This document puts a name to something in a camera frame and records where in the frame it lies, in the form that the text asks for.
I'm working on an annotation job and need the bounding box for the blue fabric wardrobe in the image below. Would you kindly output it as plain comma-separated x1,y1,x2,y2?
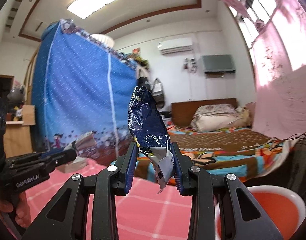
32,19,138,165

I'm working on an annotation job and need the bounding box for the black mesh fan guard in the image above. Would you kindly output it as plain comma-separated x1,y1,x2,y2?
287,140,306,195

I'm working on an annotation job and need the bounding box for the brown wooden headboard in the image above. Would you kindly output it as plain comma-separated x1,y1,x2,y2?
171,98,238,127

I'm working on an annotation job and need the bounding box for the printed paper trash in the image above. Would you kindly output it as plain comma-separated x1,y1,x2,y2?
71,132,97,151

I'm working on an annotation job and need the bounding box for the blue snack wrapper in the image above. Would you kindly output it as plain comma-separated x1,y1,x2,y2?
128,86,174,191

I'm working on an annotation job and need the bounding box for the white tissue pack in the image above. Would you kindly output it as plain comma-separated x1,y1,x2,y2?
56,157,88,173

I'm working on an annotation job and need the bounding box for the pink window curtain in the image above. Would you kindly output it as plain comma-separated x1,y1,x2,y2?
220,0,306,139

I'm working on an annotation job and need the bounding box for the pink checkered cloth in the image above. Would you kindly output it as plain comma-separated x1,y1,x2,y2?
26,159,192,239

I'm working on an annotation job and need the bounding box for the colourful patterned bed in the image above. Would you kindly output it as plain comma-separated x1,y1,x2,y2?
132,125,299,186

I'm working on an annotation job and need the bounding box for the folded floral quilt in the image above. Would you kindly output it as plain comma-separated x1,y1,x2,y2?
190,103,252,132

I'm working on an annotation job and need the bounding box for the black hanging handbag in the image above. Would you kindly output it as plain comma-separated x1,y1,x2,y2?
137,76,151,90

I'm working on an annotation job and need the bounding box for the white lampshade on wardrobe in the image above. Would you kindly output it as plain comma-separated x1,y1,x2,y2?
91,34,114,48

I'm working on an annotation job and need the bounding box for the left human hand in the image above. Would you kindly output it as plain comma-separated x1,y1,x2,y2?
0,192,32,228

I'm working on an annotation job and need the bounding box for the grey hanging tote bag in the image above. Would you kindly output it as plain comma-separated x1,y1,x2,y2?
151,78,165,109

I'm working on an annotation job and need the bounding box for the white air conditioner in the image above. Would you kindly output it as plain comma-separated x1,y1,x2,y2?
157,38,193,55

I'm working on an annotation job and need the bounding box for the light wooden cabinet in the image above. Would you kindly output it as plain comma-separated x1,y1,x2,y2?
4,105,36,158

